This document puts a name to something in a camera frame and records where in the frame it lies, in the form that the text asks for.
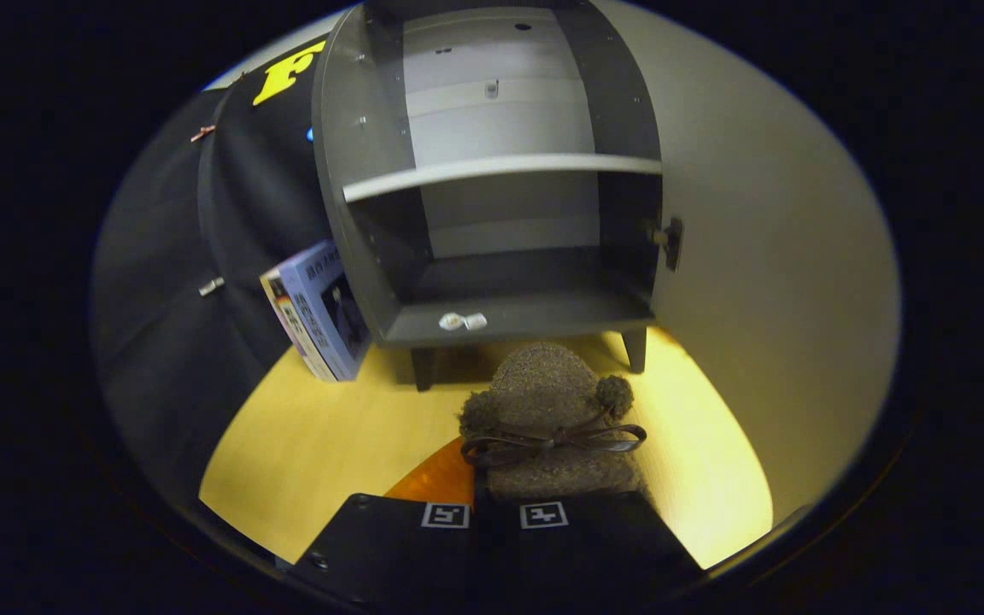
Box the brown fuzzy shoe with bow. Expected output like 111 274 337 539
458 342 648 503

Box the blue book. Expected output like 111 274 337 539
277 239 372 381

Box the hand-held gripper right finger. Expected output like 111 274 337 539
477 489 706 599

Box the black backdrop cloth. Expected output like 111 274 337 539
91 38 356 505

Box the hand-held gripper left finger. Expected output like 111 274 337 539
287 437 480 603

